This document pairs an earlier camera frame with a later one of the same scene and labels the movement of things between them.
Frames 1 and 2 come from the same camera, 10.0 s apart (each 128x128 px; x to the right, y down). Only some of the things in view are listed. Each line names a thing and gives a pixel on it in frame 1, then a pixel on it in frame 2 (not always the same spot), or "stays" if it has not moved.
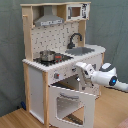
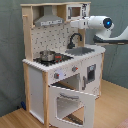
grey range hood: [48, 18] stays
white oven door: [87, 99] stays
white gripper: [87, 69] -> [82, 23]
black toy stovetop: [58, 58] stays
